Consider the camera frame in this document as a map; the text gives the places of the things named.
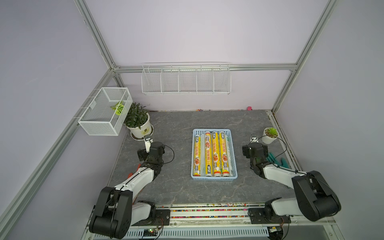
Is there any light blue plastic basket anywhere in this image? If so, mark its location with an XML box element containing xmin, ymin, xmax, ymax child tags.
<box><xmin>191</xmin><ymin>129</ymin><xmax>238</xmax><ymax>181</ymax></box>

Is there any yellow plastic wrap roll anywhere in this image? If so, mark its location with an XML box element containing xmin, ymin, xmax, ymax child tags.
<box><xmin>193</xmin><ymin>135</ymin><xmax>201</xmax><ymax>177</ymax></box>

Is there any white green wrap roll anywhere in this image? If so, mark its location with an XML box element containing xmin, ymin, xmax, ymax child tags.
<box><xmin>228</xmin><ymin>142</ymin><xmax>234</xmax><ymax>177</ymax></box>

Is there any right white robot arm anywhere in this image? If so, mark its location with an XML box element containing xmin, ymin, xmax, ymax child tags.
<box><xmin>242</xmin><ymin>142</ymin><xmax>342</xmax><ymax>222</ymax></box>

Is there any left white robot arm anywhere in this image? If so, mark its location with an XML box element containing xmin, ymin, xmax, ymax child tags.
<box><xmin>89</xmin><ymin>142</ymin><xmax>165</xmax><ymax>239</ymax></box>

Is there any small succulent in white pot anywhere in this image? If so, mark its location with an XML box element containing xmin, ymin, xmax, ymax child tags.
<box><xmin>261</xmin><ymin>128</ymin><xmax>279</xmax><ymax>145</ymax></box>

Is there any green rubber glove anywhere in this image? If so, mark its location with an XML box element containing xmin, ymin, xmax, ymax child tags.
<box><xmin>267</xmin><ymin>153</ymin><xmax>291</xmax><ymax>169</ymax></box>

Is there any white plant pot with saucer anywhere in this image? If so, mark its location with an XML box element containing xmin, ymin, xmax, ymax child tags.
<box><xmin>126</xmin><ymin>113</ymin><xmax>154</xmax><ymax>141</ymax></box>

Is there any green leafy plant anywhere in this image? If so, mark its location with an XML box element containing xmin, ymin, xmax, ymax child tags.
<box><xmin>124</xmin><ymin>103</ymin><xmax>149</xmax><ymax>129</ymax></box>

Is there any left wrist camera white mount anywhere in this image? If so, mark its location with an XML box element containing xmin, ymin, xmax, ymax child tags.
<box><xmin>144</xmin><ymin>134</ymin><xmax>153</xmax><ymax>153</ymax></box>

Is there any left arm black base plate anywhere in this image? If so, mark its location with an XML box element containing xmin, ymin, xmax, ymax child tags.
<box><xmin>133</xmin><ymin>209</ymin><xmax>171</xmax><ymax>226</ymax></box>

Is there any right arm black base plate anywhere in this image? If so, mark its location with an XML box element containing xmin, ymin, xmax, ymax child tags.
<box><xmin>248</xmin><ymin>207</ymin><xmax>292</xmax><ymax>225</ymax></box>

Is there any white wire box basket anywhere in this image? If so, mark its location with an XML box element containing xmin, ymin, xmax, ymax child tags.
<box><xmin>78</xmin><ymin>87</ymin><xmax>133</xmax><ymax>136</ymax></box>

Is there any white wire wall shelf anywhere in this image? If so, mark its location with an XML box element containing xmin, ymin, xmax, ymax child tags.
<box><xmin>141</xmin><ymin>62</ymin><xmax>232</xmax><ymax>95</ymax></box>

